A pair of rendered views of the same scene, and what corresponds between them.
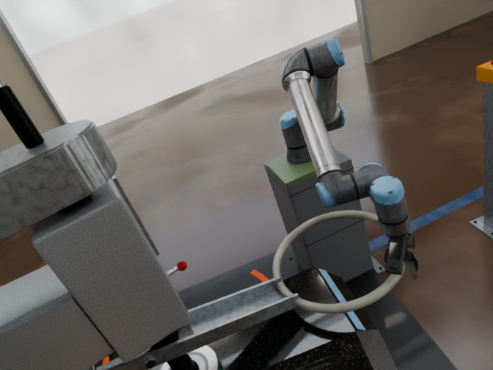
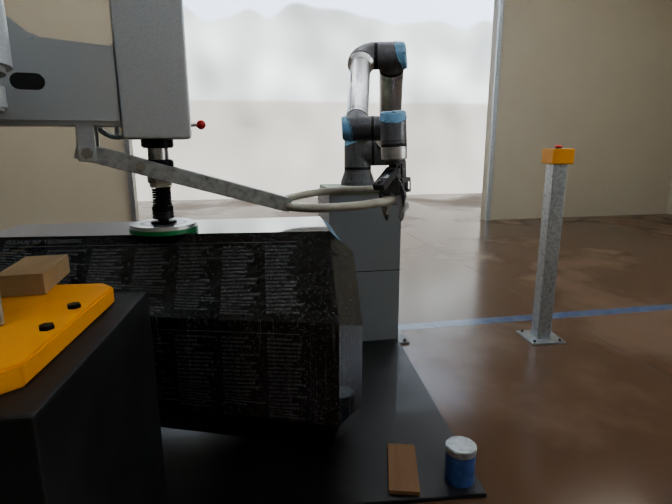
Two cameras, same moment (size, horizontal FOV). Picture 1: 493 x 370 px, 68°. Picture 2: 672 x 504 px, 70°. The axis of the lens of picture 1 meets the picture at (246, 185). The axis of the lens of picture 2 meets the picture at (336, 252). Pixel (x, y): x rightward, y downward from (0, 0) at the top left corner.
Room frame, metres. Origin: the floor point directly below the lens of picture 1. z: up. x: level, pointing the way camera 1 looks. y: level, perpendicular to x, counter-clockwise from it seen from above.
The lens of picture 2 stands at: (-0.82, -0.09, 1.12)
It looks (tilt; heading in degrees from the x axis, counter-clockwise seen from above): 13 degrees down; 357
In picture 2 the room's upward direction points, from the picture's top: straight up
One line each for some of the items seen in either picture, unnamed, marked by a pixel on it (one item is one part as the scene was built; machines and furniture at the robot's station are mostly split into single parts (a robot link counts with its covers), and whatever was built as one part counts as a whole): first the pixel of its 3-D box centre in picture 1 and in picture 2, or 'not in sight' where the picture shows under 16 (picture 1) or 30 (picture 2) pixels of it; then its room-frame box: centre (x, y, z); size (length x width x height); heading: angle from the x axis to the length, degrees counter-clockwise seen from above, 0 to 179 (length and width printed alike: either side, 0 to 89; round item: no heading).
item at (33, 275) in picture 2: not in sight; (35, 274); (0.35, 0.58, 0.81); 0.20 x 0.10 x 0.05; 11
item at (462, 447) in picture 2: not in sight; (460, 461); (0.56, -0.58, 0.08); 0.10 x 0.10 x 0.13
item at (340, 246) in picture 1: (320, 216); (357, 262); (1.92, -0.37, 0.43); 0.50 x 0.50 x 0.85; 7
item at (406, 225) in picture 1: (393, 222); (393, 154); (0.89, -0.39, 1.08); 0.10 x 0.09 x 0.05; 49
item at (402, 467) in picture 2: not in sight; (402, 467); (0.62, -0.40, 0.02); 0.25 x 0.10 x 0.01; 172
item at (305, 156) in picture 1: (301, 148); (357, 175); (1.92, -0.37, 0.93); 0.19 x 0.19 x 0.10
